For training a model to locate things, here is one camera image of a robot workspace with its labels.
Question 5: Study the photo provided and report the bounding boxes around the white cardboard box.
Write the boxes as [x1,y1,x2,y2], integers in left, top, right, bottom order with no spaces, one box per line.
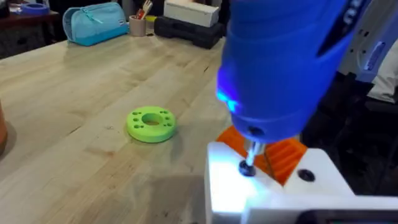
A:
[163,0,220,28]

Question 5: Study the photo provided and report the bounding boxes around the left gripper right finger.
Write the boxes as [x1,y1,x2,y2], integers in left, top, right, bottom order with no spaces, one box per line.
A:
[264,138,356,198]

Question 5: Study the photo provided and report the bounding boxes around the green disc with holes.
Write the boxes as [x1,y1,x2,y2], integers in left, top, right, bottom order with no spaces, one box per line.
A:
[126,106,177,144]

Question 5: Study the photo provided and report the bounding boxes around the black screw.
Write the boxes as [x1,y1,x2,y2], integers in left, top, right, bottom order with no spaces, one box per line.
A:
[238,160,257,177]

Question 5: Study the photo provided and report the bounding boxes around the beige cup with utensils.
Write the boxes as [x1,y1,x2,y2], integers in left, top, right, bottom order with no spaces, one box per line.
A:
[128,0,154,37]

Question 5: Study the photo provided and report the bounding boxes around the light blue zip bag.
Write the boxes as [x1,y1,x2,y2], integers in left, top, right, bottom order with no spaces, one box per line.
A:
[62,2,130,47]

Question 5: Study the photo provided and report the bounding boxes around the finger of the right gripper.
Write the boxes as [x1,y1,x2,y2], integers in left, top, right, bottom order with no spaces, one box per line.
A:
[338,0,398,83]

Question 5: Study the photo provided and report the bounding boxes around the blue tape roll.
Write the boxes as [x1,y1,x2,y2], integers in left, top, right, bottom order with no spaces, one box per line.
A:
[20,2,50,16]

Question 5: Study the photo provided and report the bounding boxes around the dark side table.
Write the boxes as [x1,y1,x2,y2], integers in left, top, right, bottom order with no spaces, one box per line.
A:
[0,10,60,30]

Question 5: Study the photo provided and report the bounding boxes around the black plastic case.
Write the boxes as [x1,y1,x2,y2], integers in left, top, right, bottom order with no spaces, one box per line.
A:
[154,15,226,50]

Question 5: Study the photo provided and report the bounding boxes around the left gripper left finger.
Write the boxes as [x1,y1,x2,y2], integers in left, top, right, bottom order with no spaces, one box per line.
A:
[204,125,284,224]

